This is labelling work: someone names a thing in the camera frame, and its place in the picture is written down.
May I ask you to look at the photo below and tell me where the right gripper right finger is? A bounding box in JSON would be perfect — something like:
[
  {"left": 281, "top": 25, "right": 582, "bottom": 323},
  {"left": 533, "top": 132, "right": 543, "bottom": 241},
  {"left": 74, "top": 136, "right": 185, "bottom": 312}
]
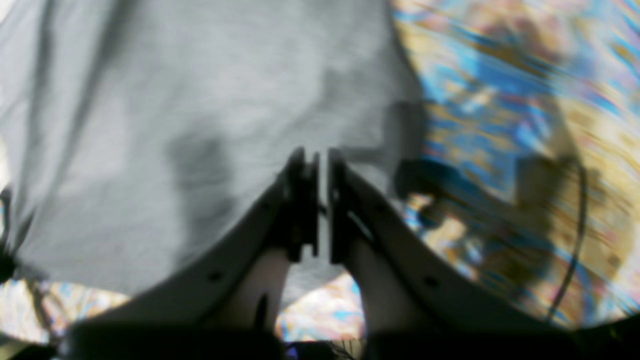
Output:
[{"left": 327, "top": 148, "right": 563, "bottom": 337}]

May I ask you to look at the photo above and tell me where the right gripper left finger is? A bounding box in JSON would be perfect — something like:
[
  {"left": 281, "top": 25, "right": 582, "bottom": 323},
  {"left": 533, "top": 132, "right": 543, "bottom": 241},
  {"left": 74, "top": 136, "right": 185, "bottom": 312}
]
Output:
[{"left": 75, "top": 147, "right": 320, "bottom": 338}]

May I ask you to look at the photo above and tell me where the patterned tile tablecloth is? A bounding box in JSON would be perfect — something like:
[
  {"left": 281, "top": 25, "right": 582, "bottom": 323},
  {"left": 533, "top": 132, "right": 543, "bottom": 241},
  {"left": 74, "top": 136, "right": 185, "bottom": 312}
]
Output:
[{"left": 1, "top": 0, "right": 639, "bottom": 344}]

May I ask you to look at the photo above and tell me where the grey T-shirt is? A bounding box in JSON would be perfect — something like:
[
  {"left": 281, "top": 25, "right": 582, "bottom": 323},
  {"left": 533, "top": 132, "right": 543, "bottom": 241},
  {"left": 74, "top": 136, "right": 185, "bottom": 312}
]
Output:
[{"left": 1, "top": 0, "right": 422, "bottom": 296}]

